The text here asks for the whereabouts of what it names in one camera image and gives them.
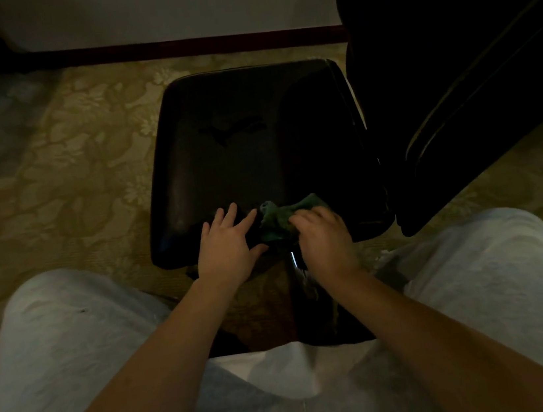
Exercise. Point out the white sneaker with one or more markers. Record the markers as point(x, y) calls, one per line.
point(388, 260)

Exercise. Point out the black leather chair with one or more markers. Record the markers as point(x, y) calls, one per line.
point(245, 157)

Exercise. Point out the person's left hand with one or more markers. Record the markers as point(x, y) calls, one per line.
point(225, 252)

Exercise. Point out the dark red baseboard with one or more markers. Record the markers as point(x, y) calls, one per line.
point(180, 45)

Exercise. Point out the person's right forearm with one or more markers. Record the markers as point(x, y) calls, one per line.
point(445, 350)

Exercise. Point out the person's left forearm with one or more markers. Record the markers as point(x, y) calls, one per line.
point(140, 380)

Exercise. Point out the person's right hand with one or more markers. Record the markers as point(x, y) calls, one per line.
point(326, 243)

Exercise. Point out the green cleaning cloth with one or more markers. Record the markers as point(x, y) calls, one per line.
point(278, 220)

